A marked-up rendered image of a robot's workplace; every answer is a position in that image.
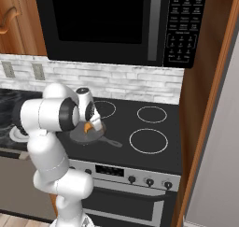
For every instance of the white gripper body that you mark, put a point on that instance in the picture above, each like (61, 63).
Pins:
(96, 121)

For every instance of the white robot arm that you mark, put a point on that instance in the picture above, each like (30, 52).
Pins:
(46, 149)

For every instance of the orange croissant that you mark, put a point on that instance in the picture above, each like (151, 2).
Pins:
(87, 127)

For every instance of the dark grey frying pan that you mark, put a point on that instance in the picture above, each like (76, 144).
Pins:
(93, 136)

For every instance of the black stove knob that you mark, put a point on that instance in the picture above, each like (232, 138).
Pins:
(88, 171)
(72, 167)
(168, 184)
(150, 182)
(132, 179)

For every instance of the black stove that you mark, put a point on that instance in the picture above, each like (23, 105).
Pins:
(149, 156)

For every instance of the white plate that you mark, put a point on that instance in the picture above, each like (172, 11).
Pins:
(15, 136)

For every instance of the black oven door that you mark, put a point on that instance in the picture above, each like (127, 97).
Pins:
(124, 210)

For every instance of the black microwave oven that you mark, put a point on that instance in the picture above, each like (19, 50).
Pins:
(102, 22)

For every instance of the wooden cabinet side panel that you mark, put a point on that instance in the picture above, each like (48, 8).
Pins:
(199, 90)

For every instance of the wooden cupboard door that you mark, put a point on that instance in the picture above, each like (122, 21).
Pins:
(28, 25)

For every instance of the grey wall outlet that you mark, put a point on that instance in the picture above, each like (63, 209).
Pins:
(38, 71)
(8, 69)

